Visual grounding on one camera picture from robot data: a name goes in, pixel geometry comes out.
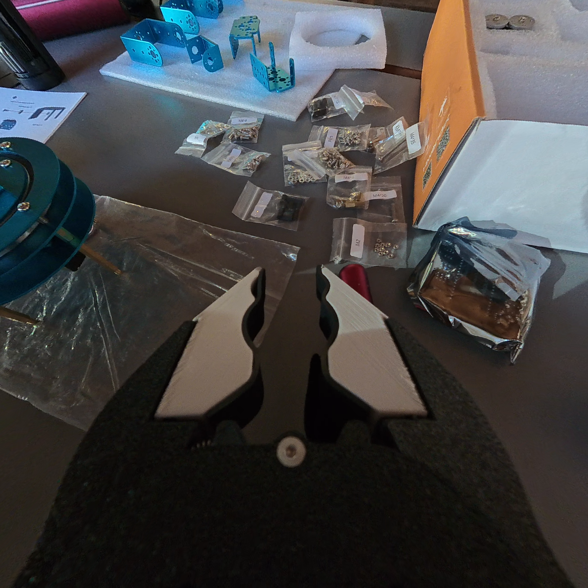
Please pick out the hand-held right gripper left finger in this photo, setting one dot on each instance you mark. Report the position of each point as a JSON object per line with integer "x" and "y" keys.
{"x": 211, "y": 363}

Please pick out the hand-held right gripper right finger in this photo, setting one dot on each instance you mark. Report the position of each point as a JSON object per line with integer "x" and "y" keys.
{"x": 372, "y": 363}

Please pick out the clear screw bag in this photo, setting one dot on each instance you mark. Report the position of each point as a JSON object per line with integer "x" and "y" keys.
{"x": 363, "y": 243}

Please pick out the pile of small parts bags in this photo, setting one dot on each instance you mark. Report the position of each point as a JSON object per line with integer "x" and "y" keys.
{"x": 321, "y": 151}

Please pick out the teal round turntable base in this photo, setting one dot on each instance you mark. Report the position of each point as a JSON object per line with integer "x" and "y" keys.
{"x": 41, "y": 193}

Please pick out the white instruction manual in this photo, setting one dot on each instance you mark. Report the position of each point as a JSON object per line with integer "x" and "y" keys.
{"x": 41, "y": 115}

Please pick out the large clear plastic bag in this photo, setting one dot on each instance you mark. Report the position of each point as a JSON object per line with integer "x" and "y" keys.
{"x": 183, "y": 257}

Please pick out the white foam sheet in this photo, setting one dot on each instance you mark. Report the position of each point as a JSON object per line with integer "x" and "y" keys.
{"x": 303, "y": 87}

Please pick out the orange white cardboard box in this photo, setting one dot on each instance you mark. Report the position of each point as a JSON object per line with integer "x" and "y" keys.
{"x": 459, "y": 92}

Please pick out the white foam box insert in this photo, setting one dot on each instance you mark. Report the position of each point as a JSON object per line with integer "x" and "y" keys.
{"x": 528, "y": 69}

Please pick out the silver metal disc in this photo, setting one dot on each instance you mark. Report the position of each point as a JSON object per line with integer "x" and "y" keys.
{"x": 497, "y": 21}
{"x": 524, "y": 22}

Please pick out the black screwdriver bit tray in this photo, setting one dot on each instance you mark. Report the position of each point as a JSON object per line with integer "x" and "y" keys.
{"x": 27, "y": 46}

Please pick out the red metal case sleeve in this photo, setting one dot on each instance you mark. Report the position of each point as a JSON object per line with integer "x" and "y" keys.
{"x": 78, "y": 18}

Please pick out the short blue U bracket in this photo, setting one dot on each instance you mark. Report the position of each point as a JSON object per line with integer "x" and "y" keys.
{"x": 271, "y": 76}

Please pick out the small blue angled bracket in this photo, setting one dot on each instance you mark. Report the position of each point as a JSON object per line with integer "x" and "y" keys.
{"x": 204, "y": 53}

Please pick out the large blue U bracket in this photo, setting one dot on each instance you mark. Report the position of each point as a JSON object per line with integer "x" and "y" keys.
{"x": 193, "y": 9}
{"x": 151, "y": 43}

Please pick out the teal multi-hole bracket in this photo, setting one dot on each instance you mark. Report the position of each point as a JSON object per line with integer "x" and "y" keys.
{"x": 243, "y": 32}

